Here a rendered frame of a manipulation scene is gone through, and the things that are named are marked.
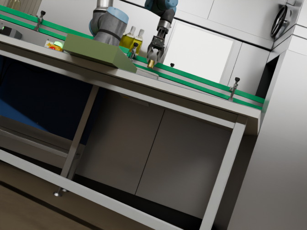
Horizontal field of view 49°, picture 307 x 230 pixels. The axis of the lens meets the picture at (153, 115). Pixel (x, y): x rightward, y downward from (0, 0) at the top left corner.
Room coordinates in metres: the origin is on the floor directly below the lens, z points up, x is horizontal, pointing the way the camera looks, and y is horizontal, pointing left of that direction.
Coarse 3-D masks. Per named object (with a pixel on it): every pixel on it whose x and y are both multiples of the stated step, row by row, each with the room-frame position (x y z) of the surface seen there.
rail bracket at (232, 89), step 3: (237, 78) 1.97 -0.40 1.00; (237, 81) 1.97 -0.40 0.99; (234, 84) 1.97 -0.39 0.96; (237, 84) 1.92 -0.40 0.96; (231, 87) 2.08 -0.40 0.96; (234, 87) 1.97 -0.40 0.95; (231, 90) 2.08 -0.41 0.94; (234, 90) 1.97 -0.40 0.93; (231, 93) 1.98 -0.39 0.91; (231, 96) 1.97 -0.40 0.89; (228, 99) 1.97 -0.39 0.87; (231, 99) 1.97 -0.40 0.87
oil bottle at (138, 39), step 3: (138, 36) 2.13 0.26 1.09; (135, 39) 2.13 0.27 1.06; (138, 39) 2.13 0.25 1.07; (141, 39) 2.13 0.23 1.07; (132, 42) 2.13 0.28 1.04; (138, 42) 2.13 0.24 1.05; (141, 42) 2.13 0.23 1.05; (132, 45) 2.13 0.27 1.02; (138, 45) 2.13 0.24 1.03; (141, 45) 2.15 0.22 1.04; (138, 48) 2.13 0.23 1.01; (129, 51) 2.13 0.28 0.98; (138, 51) 2.13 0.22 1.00
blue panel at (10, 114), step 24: (0, 72) 2.05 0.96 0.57; (24, 72) 2.04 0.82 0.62; (48, 72) 2.04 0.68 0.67; (0, 96) 2.05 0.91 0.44; (24, 96) 2.04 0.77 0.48; (48, 96) 2.03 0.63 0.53; (72, 96) 2.03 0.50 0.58; (96, 96) 2.02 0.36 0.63; (24, 120) 2.04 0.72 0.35; (48, 120) 2.03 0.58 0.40; (72, 120) 2.03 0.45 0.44
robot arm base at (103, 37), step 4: (100, 32) 1.59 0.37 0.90; (104, 32) 1.58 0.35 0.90; (108, 32) 1.58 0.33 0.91; (112, 32) 1.58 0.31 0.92; (96, 36) 1.59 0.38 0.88; (100, 36) 1.58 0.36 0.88; (104, 36) 1.57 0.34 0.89; (108, 36) 1.58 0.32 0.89; (112, 36) 1.58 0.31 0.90; (116, 36) 1.60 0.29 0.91; (96, 40) 1.57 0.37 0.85; (100, 40) 1.56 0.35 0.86; (104, 40) 1.57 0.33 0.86; (108, 40) 1.57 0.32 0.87; (112, 40) 1.58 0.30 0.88; (116, 40) 1.60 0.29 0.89; (120, 40) 1.64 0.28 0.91; (112, 44) 1.58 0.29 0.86; (116, 44) 1.60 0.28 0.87
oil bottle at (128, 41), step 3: (129, 33) 2.13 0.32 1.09; (126, 36) 2.13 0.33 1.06; (129, 36) 2.13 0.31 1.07; (132, 36) 2.13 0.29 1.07; (126, 39) 2.13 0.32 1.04; (129, 39) 2.13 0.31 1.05; (132, 39) 2.13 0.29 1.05; (123, 42) 2.13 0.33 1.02; (126, 42) 2.13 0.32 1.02; (129, 42) 2.13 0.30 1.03; (123, 45) 2.13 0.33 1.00; (126, 45) 2.13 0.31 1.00; (129, 45) 2.13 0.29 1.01; (129, 48) 2.13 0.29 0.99
